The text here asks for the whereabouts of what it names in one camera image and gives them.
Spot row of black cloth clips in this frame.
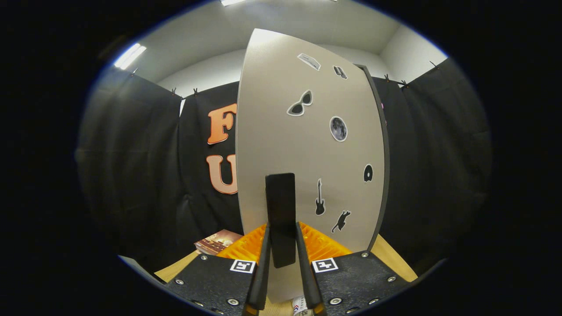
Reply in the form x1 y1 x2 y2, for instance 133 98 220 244
130 61 440 98

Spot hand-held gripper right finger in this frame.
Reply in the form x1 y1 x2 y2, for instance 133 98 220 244
295 222 412 316

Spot black door handle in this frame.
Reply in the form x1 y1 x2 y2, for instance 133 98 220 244
265 173 297 268

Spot stack of books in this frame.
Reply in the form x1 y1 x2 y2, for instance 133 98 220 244
194 229 243 256

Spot white shoe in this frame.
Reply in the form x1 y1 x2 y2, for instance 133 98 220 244
292 298 313 316

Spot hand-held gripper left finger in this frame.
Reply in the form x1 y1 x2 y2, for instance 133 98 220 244
163 224 272 316

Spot narrow ceiling light strip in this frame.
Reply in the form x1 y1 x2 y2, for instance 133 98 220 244
114 43 147 70

